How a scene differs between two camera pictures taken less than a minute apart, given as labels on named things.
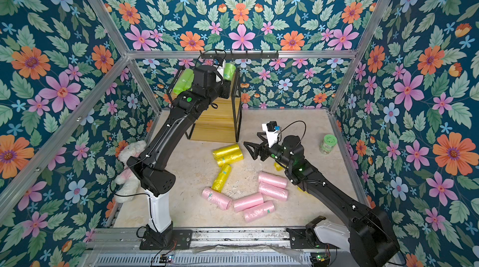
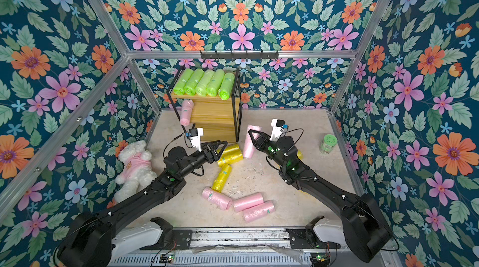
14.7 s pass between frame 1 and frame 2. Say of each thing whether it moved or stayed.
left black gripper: moved
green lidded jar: stayed
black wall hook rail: stayed
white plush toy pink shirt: stayed
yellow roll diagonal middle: stayed
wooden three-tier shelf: stayed
